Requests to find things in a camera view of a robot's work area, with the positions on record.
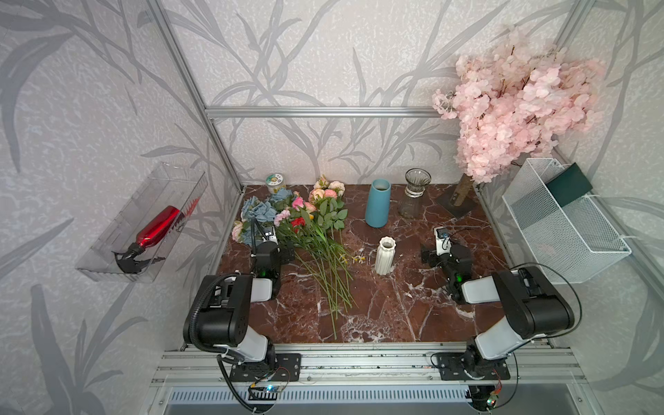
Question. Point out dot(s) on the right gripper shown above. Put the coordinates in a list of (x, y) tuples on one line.
[(430, 255)]

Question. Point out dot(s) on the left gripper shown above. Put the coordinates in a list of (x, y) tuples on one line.
[(262, 231)]

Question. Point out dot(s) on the pink white rose stem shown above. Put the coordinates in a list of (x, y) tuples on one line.
[(281, 216)]

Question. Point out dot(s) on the cream peach rose stem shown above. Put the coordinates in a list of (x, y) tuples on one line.
[(237, 231)]

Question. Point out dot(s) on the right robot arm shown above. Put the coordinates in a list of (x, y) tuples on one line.
[(533, 309)]

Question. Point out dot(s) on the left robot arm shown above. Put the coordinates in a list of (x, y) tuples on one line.
[(218, 320)]

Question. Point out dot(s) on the clear glass vase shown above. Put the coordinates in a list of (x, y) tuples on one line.
[(417, 180)]

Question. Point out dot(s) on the white ribbed vase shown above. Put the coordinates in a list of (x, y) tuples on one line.
[(385, 256)]

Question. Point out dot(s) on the teal ceramic vase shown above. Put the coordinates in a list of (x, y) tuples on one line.
[(378, 205)]

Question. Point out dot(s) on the red carnation stem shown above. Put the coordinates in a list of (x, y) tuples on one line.
[(328, 262)]

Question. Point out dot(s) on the blue hydrangea flower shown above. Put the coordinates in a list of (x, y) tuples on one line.
[(257, 214)]

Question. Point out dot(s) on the small tape roll jar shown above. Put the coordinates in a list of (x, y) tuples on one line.
[(275, 182)]

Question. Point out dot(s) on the pink rose bunch with leaves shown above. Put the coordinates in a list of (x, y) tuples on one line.
[(323, 207)]

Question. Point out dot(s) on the dark green card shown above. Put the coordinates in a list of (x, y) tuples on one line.
[(568, 186)]

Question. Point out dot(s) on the pink cherry blossom tree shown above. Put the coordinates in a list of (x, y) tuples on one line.
[(512, 101)]

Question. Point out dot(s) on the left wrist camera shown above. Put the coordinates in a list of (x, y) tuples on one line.
[(269, 234)]

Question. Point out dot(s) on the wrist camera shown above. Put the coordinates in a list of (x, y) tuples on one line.
[(269, 234), (443, 240)]

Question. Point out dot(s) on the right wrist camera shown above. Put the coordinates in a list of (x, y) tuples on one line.
[(443, 240)]

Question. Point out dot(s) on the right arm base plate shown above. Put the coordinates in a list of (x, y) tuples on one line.
[(469, 366)]

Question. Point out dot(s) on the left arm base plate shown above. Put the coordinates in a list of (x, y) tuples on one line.
[(280, 367)]

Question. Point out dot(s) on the white wire mesh basket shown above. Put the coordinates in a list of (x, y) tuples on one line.
[(572, 242)]

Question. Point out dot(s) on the aluminium front rail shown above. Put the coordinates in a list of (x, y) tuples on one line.
[(391, 363)]

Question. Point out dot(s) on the clear plastic wall bin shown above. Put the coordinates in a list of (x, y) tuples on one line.
[(166, 185)]

